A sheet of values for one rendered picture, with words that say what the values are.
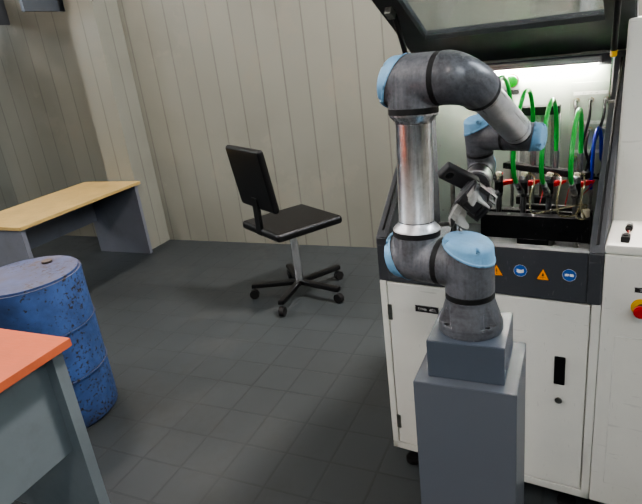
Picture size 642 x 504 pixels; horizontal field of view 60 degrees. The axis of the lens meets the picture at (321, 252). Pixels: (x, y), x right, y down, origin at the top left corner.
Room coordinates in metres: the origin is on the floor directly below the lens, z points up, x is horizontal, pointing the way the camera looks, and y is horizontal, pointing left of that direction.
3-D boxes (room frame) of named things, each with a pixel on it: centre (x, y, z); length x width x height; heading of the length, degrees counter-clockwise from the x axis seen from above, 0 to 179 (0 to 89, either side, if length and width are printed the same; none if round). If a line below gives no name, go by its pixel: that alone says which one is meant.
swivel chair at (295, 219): (3.49, 0.17, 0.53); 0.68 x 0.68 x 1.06
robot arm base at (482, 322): (1.21, -0.34, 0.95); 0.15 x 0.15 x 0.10
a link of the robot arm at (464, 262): (1.22, -0.34, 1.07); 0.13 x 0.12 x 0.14; 49
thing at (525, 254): (1.63, -0.50, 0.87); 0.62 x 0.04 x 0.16; 58
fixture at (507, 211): (1.77, -0.73, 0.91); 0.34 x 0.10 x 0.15; 58
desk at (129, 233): (4.39, 2.03, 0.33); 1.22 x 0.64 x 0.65; 154
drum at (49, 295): (2.45, 1.38, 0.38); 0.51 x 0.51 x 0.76
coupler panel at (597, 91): (1.92, -0.97, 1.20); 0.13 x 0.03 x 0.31; 58
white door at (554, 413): (1.62, -0.49, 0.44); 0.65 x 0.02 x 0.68; 58
